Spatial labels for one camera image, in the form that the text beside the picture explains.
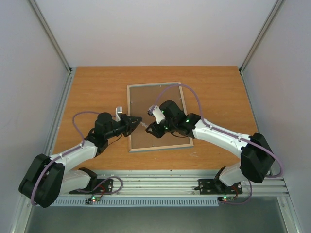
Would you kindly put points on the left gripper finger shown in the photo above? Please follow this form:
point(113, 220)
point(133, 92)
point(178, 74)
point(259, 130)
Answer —
point(127, 132)
point(131, 121)

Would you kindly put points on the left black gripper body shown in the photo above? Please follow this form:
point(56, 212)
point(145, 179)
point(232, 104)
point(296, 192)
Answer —
point(118, 130)

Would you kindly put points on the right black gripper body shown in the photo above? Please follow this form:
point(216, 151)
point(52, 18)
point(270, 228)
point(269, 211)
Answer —
point(159, 128)

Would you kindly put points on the turquoise picture frame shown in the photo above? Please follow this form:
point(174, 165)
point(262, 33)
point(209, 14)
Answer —
point(140, 97)

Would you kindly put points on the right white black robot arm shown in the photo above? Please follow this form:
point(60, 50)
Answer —
point(253, 151)

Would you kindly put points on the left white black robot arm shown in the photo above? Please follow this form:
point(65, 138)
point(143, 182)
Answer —
point(50, 176)

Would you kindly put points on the left circuit board with LEDs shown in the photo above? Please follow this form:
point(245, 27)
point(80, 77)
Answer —
point(92, 200)

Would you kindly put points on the circuit board with leds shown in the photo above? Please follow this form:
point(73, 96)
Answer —
point(226, 199)
point(92, 200)

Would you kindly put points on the right circuit board with LEDs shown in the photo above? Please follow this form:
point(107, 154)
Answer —
point(226, 199)

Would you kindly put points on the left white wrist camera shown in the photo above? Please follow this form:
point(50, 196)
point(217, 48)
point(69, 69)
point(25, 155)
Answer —
point(119, 112)

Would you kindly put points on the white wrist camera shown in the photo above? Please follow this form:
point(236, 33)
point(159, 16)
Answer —
point(155, 112)
point(119, 112)

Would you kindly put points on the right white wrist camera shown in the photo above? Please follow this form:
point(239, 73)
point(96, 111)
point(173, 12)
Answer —
point(155, 112)

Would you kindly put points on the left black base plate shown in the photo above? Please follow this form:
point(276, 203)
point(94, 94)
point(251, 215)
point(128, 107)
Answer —
point(107, 185)

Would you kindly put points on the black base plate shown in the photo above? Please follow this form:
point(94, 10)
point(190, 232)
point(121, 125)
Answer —
point(213, 186)
point(107, 185)

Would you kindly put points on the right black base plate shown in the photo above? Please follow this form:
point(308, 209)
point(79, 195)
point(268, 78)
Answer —
point(213, 186)

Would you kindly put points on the grey slotted cable duct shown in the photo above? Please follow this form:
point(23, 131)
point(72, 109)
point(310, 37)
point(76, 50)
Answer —
point(139, 202)

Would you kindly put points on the left aluminium corner post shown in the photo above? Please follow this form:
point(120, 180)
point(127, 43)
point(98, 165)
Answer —
point(38, 13)

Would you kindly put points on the aluminium corner post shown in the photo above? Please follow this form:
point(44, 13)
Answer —
point(262, 32)
point(38, 13)

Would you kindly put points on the right aluminium corner post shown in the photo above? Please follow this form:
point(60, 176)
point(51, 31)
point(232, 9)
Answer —
point(262, 32)

